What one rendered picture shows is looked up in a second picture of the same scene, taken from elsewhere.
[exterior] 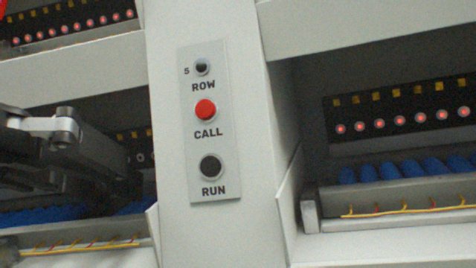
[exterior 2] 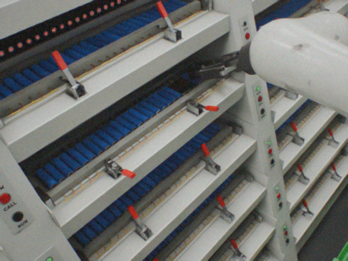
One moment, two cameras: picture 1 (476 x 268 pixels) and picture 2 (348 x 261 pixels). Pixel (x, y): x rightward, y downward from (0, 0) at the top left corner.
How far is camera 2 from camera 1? 95 cm
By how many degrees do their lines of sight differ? 60
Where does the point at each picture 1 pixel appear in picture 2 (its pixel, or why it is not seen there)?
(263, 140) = not seen: hidden behind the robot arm
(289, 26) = (255, 7)
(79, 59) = (213, 28)
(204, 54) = (244, 19)
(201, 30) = (242, 12)
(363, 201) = not seen: hidden behind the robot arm
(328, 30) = (260, 6)
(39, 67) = (203, 35)
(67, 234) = (201, 91)
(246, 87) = (252, 26)
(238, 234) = not seen: hidden behind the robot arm
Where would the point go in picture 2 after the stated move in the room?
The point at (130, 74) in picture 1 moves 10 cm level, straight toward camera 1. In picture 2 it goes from (224, 30) to (263, 21)
